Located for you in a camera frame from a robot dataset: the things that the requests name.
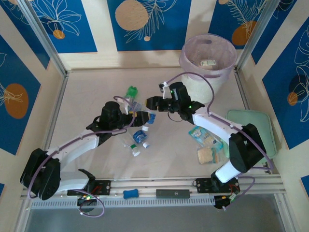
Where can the clear bottle with blue label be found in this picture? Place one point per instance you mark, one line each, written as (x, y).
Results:
(139, 136)
(152, 118)
(138, 105)

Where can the green plastic bottle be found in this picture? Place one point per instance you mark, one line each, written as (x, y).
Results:
(132, 91)

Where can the white carton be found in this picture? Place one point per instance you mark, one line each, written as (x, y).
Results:
(207, 64)

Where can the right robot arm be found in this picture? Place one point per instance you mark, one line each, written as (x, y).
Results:
(246, 147)

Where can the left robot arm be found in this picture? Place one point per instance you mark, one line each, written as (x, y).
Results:
(41, 178)

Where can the cream waste bin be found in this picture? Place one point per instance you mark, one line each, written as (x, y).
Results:
(198, 89)

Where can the white bin with pink liner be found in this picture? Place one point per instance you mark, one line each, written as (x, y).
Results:
(217, 53)

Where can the clear bottle with green label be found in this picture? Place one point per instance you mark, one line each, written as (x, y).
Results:
(134, 148)

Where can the light blue snack packet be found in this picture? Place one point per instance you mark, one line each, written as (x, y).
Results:
(202, 137)

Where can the clear cracker packet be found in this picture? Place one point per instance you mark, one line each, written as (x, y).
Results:
(204, 155)

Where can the blue bone-shaped sponge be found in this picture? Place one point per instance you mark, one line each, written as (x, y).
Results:
(130, 194)

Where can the black rectangular device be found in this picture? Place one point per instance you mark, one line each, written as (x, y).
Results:
(172, 193)

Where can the mint green tray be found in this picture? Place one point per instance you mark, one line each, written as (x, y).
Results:
(263, 125)

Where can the small circuit board with LEDs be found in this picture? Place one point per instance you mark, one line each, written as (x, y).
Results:
(87, 198)
(223, 201)

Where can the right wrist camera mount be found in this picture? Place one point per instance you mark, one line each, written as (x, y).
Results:
(166, 90)

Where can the aluminium frame rail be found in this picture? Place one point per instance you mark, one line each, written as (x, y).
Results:
(149, 185)

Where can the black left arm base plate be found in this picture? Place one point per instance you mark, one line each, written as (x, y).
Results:
(103, 187)

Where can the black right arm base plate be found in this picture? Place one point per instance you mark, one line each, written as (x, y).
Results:
(201, 186)

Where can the aluminium frame post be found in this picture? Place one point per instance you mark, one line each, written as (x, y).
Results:
(45, 36)
(267, 14)

